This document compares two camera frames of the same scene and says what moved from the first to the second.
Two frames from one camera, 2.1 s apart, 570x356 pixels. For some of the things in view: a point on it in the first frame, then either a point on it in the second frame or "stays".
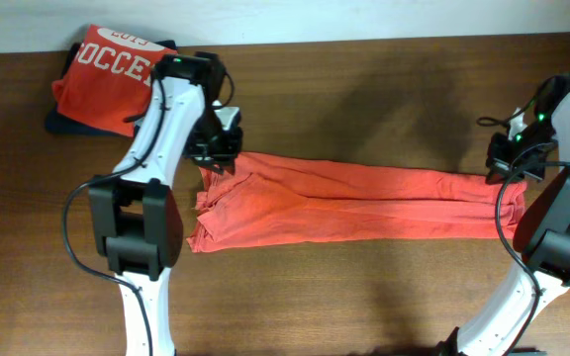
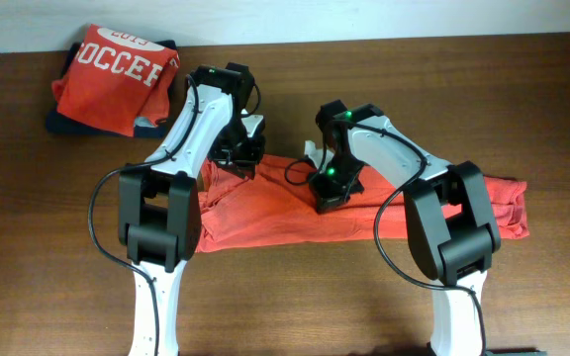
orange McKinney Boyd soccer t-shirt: x=267 y=200 stays
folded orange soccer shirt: x=109 y=81 stays
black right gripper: x=497 y=161 → x=324 y=196
